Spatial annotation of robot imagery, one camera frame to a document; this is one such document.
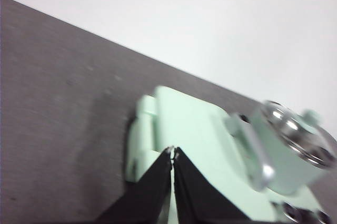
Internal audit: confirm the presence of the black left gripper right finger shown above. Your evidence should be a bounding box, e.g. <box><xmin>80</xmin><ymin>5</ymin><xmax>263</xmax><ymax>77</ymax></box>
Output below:
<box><xmin>173</xmin><ymin>146</ymin><xmax>252</xmax><ymax>224</ymax></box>

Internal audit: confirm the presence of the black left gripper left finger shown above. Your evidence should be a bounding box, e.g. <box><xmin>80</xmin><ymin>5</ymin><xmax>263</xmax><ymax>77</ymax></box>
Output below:
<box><xmin>94</xmin><ymin>146</ymin><xmax>174</xmax><ymax>224</ymax></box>

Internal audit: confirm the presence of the mint green steamer pot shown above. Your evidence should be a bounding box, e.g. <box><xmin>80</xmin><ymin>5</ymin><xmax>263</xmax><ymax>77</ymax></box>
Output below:
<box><xmin>247</xmin><ymin>108</ymin><xmax>329</xmax><ymax>196</ymax></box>

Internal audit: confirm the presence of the mint green breakfast maker base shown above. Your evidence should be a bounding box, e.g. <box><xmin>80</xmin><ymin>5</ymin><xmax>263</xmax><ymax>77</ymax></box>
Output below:
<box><xmin>125</xmin><ymin>94</ymin><xmax>337</xmax><ymax>224</ymax></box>

